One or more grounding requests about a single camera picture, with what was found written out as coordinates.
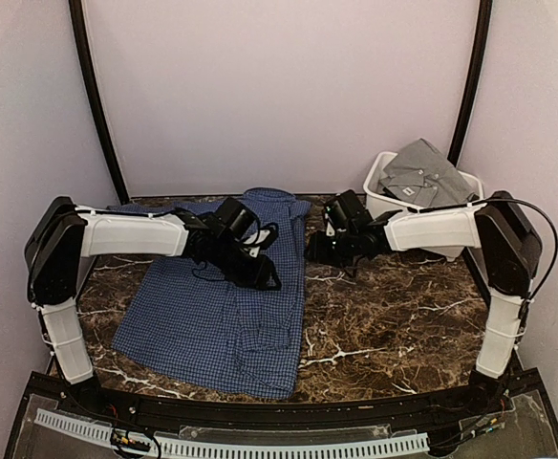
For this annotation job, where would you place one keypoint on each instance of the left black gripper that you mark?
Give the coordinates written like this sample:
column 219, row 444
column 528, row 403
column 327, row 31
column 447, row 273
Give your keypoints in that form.
column 252, row 279

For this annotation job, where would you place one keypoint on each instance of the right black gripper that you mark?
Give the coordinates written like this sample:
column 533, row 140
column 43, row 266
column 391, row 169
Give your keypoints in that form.
column 317, row 252

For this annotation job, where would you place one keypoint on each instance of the blue checked long sleeve shirt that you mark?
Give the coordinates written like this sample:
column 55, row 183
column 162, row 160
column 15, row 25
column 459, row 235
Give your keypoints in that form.
column 192, row 325

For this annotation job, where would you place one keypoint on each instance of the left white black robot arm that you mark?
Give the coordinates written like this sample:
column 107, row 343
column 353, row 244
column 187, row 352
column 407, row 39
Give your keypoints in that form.
column 230, row 238

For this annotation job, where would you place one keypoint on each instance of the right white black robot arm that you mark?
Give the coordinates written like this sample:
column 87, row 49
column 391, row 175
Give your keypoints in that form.
column 497, row 226

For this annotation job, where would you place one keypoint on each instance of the white plastic bin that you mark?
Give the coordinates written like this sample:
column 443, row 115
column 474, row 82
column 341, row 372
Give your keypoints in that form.
column 377, row 203

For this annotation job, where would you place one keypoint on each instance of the grey folded shirt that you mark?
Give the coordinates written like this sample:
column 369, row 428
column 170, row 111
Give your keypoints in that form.
column 419, row 174

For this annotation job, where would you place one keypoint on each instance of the clear acrylic plate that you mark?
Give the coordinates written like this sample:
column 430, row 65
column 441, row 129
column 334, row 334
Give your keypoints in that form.
column 315, row 436

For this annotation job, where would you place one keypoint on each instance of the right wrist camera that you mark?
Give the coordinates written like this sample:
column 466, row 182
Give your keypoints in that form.
column 331, row 219

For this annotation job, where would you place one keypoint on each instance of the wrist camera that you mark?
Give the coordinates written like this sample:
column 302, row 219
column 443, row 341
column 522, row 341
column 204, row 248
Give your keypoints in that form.
column 331, row 219
column 263, row 238

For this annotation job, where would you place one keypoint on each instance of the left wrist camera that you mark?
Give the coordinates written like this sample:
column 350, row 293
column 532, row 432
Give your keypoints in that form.
column 263, row 238

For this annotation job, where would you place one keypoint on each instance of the black curved front rail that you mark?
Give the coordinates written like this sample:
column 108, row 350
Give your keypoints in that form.
column 440, row 412

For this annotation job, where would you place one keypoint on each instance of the white slotted cable duct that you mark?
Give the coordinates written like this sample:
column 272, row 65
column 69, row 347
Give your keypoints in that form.
column 206, row 442

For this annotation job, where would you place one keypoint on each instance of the right black frame post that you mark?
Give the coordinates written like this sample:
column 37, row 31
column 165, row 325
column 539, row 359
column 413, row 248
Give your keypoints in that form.
column 472, row 80

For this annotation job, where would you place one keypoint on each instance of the black frame post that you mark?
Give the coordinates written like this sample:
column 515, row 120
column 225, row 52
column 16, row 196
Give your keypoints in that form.
column 472, row 80
column 87, row 69

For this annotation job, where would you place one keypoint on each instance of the left black frame post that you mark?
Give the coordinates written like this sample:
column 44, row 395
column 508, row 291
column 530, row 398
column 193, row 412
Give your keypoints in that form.
column 87, row 69

